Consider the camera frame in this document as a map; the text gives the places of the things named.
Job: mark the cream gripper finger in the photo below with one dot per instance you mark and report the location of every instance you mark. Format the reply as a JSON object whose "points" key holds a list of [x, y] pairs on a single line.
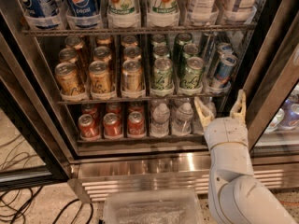
{"points": [[205, 115], [238, 111]]}

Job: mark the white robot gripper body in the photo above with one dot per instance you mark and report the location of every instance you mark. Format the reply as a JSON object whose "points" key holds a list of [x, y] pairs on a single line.
{"points": [[226, 131]]}

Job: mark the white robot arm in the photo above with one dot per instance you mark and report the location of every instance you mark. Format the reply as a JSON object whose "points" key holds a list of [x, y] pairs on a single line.
{"points": [[235, 196]]}

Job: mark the open glass fridge door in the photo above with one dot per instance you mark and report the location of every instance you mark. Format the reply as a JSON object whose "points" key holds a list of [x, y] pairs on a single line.
{"points": [[274, 74]]}

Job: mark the front right green can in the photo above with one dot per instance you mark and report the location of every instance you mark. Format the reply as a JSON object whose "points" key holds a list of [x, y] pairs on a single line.
{"points": [[192, 73]]}

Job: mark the purple can right compartment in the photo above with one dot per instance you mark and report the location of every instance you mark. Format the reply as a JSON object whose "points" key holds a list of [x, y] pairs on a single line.
{"points": [[291, 117]]}

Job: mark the front left green can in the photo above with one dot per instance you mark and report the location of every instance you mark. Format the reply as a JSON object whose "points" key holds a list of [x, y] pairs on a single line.
{"points": [[162, 74]]}

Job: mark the middle row right green can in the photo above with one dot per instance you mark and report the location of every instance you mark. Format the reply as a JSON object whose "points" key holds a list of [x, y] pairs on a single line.
{"points": [[189, 50]]}

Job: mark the row green can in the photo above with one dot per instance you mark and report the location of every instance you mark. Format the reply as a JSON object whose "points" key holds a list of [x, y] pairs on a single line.
{"points": [[189, 50], [161, 51]]}

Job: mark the front right red can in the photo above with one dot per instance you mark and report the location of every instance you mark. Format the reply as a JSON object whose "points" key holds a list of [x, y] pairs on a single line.
{"points": [[136, 123]]}

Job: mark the red can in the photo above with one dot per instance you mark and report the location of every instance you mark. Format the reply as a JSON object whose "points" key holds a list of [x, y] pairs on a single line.
{"points": [[112, 124], [87, 125], [136, 123]]}

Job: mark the middle row left green can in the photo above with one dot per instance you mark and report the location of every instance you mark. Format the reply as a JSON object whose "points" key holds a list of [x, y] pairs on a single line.
{"points": [[161, 51]]}

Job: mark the front middle red can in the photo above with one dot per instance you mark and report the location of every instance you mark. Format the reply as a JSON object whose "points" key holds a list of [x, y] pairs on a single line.
{"points": [[112, 124]]}

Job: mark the row gold can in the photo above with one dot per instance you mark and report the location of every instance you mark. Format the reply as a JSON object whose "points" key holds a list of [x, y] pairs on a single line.
{"points": [[103, 54], [132, 53], [69, 55]]}

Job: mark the front left red can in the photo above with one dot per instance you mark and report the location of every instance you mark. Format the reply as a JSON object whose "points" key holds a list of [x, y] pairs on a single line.
{"points": [[87, 125]]}

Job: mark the steel fridge base grille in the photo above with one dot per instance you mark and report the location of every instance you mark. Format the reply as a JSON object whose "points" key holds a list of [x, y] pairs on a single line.
{"points": [[93, 181]]}

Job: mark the front left gold can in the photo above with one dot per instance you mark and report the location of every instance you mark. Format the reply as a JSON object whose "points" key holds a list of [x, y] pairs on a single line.
{"points": [[68, 78]]}

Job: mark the middle row left gold can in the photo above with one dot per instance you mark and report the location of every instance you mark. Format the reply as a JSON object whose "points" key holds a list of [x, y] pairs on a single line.
{"points": [[69, 55]]}

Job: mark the right water bottle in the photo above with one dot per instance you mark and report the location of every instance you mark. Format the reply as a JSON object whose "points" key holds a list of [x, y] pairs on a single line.
{"points": [[197, 127]]}

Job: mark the water bottle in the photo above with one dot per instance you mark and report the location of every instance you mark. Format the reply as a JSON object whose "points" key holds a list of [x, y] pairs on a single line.
{"points": [[183, 118], [197, 127], [160, 120]]}

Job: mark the middle water bottle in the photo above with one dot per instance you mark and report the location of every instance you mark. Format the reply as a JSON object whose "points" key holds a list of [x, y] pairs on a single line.
{"points": [[183, 118]]}

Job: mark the left water bottle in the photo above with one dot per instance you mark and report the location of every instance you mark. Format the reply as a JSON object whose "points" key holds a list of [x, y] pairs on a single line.
{"points": [[160, 120]]}

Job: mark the clear plastic bin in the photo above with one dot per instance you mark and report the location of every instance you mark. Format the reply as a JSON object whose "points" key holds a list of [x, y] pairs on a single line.
{"points": [[169, 206]]}

